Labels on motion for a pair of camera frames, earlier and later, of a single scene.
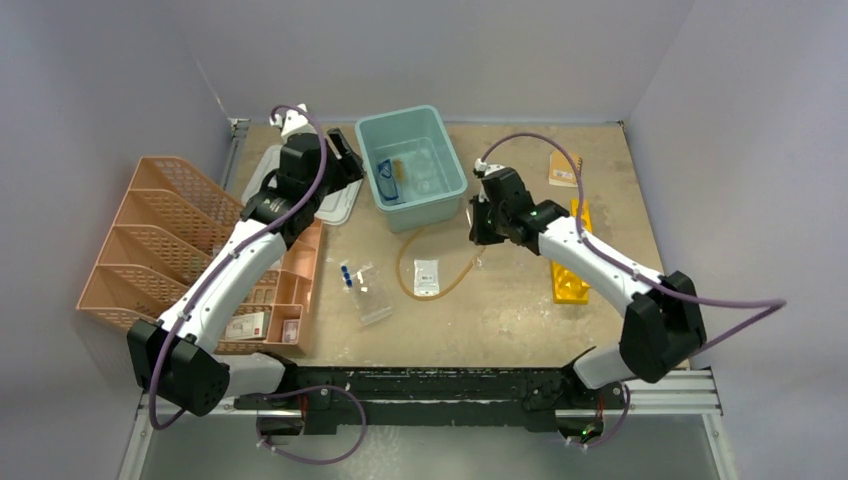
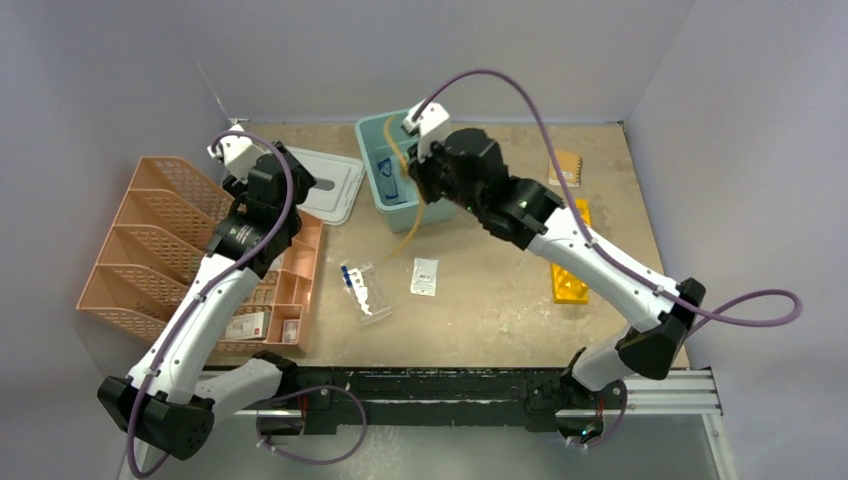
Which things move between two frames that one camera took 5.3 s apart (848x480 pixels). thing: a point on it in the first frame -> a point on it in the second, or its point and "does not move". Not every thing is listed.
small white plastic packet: (426, 277) does not move
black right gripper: (480, 235) -> (420, 169)
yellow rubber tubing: (432, 298) -> (406, 169)
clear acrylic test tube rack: (368, 292) does not move
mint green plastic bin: (417, 178) does not move
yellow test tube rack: (568, 287) does not move
